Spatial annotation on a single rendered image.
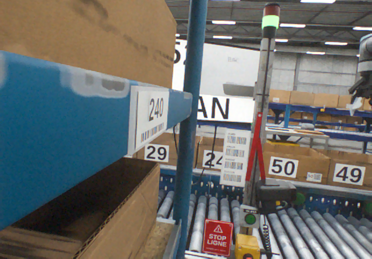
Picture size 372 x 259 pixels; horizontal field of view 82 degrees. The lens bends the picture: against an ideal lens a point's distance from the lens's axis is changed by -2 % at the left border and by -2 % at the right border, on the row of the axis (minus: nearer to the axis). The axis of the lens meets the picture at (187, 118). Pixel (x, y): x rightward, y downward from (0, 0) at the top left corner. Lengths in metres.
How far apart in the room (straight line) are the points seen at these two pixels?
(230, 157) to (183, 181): 0.43
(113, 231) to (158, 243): 0.14
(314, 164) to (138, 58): 1.40
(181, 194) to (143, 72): 0.22
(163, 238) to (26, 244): 0.17
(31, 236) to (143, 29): 0.29
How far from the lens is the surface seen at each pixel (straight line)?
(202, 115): 0.80
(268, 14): 0.80
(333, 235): 1.35
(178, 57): 0.80
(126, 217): 0.22
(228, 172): 0.78
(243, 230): 0.88
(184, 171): 0.35
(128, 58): 0.17
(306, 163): 1.49
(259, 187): 0.75
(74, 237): 0.34
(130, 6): 0.18
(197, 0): 0.36
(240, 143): 0.76
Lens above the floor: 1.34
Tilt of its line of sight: 6 degrees down
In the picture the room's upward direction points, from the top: 5 degrees clockwise
